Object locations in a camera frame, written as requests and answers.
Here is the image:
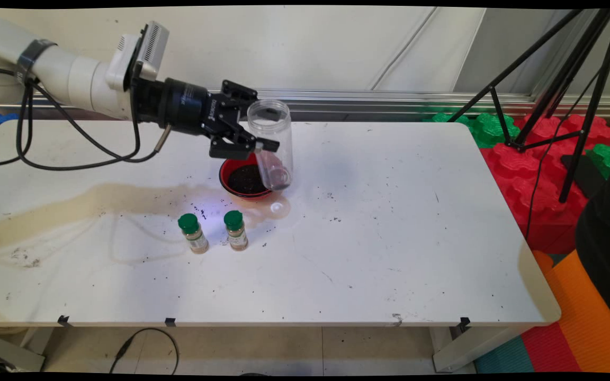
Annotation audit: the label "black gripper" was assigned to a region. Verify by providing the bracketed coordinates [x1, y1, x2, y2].
[131, 77, 280, 160]

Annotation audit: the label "clear plastic jar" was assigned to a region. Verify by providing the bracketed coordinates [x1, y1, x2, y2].
[247, 99, 294, 192]

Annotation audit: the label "red and black bowl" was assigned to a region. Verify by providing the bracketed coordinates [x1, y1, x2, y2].
[219, 153, 285, 201]

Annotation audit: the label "green-capped spice bottle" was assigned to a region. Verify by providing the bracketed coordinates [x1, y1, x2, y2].
[224, 210, 249, 251]
[178, 213, 210, 255]

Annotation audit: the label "large green foam block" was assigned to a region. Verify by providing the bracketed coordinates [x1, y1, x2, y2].
[424, 108, 521, 149]

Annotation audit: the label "white table leg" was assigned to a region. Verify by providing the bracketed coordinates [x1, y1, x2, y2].
[432, 324, 531, 374]
[0, 327, 54, 373]

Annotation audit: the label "red foam blocks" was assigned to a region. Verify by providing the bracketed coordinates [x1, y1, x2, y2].
[479, 114, 610, 255]

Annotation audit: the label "teal foam mat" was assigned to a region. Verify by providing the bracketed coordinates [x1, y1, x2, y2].
[473, 335, 536, 375]

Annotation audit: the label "black tripod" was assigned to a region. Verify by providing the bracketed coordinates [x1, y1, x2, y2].
[445, 8, 610, 204]

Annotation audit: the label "small green foam block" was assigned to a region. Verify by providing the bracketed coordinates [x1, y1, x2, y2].
[586, 143, 610, 181]

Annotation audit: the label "red foam mat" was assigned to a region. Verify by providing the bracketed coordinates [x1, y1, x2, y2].
[519, 322, 584, 374]

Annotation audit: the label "large black object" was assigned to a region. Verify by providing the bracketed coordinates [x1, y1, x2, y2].
[574, 148, 610, 334]

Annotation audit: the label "orange foam mat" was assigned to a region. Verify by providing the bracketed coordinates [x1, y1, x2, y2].
[532, 249, 610, 374]

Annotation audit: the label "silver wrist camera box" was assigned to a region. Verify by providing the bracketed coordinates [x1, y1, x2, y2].
[105, 21, 170, 91]

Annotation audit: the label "aluminium rail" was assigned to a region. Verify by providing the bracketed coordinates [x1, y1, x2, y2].
[0, 84, 610, 120]

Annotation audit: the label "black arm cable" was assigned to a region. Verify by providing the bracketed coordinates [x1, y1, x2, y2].
[0, 66, 174, 171]

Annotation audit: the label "black cable strap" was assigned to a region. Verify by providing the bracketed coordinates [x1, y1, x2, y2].
[16, 39, 58, 81]

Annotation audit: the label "black floor cable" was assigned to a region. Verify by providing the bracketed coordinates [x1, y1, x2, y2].
[109, 328, 180, 375]

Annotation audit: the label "thin black tripod cable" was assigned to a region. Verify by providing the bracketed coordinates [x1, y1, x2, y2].
[524, 29, 610, 241]

